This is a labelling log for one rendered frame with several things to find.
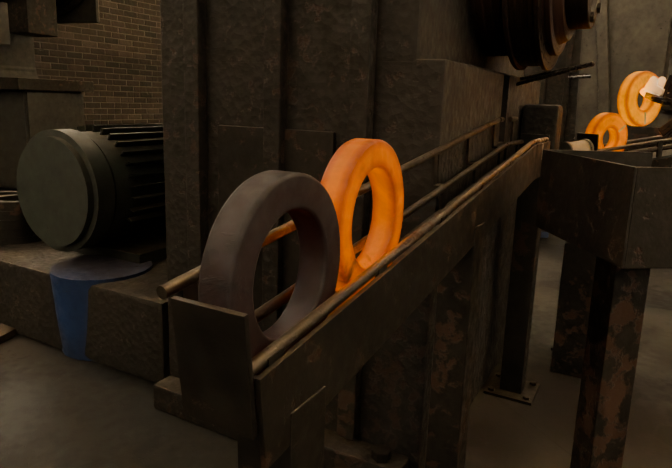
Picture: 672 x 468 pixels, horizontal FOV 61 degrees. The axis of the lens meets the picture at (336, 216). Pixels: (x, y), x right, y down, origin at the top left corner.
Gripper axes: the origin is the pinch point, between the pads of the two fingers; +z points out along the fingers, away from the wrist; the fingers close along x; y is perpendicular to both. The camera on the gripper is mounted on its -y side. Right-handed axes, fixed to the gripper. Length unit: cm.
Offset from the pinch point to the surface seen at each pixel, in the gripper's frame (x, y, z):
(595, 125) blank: 6.8, -11.9, 5.7
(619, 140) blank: -3.8, -16.2, 4.0
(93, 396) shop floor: 147, -90, 16
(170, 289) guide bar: 144, 1, -69
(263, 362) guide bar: 138, -2, -76
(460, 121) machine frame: 78, -2, -20
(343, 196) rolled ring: 125, 4, -62
